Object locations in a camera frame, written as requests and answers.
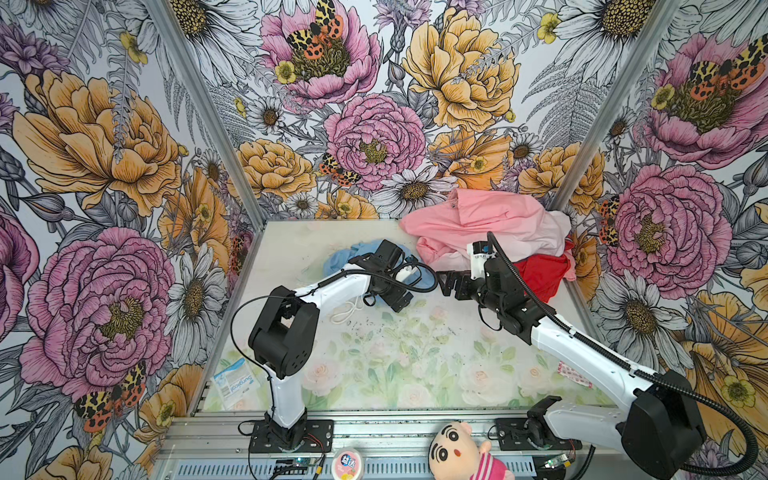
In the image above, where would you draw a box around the aluminium frame post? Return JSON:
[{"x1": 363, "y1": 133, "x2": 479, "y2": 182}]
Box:
[
  {"x1": 547, "y1": 0, "x2": 681, "y2": 211},
  {"x1": 147, "y1": 1, "x2": 266, "y2": 233}
]

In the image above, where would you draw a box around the red cloth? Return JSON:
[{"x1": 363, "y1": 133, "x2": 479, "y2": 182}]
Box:
[{"x1": 514, "y1": 239, "x2": 576, "y2": 303}]

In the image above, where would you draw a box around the light blue cloth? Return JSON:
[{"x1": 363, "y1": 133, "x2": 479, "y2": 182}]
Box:
[{"x1": 322, "y1": 239, "x2": 435, "y2": 289}]

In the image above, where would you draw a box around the pink cloth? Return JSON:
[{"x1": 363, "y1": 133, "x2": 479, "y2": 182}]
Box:
[{"x1": 399, "y1": 188, "x2": 576, "y2": 280}]

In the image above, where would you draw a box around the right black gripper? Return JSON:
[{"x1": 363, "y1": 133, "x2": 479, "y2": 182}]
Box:
[{"x1": 435, "y1": 269, "x2": 504, "y2": 314}]

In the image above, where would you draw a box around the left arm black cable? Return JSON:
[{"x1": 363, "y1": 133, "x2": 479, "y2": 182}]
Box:
[{"x1": 229, "y1": 259, "x2": 439, "y2": 385}]

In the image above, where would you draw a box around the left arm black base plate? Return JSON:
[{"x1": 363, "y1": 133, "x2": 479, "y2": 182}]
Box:
[{"x1": 248, "y1": 420, "x2": 335, "y2": 454}]

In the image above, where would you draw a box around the round pink sticker tin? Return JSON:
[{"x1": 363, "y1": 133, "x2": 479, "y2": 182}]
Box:
[{"x1": 331, "y1": 448, "x2": 365, "y2": 480}]

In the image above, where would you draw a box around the pink patterned card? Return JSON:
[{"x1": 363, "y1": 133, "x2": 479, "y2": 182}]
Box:
[{"x1": 557, "y1": 361, "x2": 593, "y2": 389}]

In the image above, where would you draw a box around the left aluminium frame post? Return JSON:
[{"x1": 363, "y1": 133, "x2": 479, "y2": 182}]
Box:
[{"x1": 147, "y1": 1, "x2": 266, "y2": 233}]

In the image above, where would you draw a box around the small blue white packet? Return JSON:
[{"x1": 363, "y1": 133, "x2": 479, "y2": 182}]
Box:
[{"x1": 213, "y1": 359, "x2": 261, "y2": 410}]

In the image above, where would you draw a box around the front aluminium rail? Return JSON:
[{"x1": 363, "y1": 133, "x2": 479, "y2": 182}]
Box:
[{"x1": 149, "y1": 409, "x2": 685, "y2": 480}]

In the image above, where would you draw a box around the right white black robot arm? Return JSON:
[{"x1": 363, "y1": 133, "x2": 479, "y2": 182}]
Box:
[{"x1": 437, "y1": 241, "x2": 706, "y2": 479}]

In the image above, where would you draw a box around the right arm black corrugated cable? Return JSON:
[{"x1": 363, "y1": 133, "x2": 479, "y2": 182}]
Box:
[{"x1": 485, "y1": 231, "x2": 760, "y2": 478}]

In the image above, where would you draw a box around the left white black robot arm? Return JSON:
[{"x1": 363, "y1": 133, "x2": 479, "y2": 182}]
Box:
[{"x1": 248, "y1": 240, "x2": 436, "y2": 451}]

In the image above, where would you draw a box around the plush doll toy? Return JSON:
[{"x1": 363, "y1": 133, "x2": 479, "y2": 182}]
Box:
[{"x1": 428, "y1": 421, "x2": 515, "y2": 480}]

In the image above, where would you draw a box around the green circuit board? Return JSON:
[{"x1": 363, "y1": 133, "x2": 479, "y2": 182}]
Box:
[{"x1": 272, "y1": 457, "x2": 315, "y2": 478}]

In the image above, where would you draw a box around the right aluminium frame post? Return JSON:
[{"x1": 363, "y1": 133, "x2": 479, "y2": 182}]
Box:
[{"x1": 547, "y1": 0, "x2": 681, "y2": 211}]

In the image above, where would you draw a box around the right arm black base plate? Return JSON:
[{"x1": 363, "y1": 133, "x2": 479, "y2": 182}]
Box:
[{"x1": 494, "y1": 417, "x2": 583, "y2": 451}]

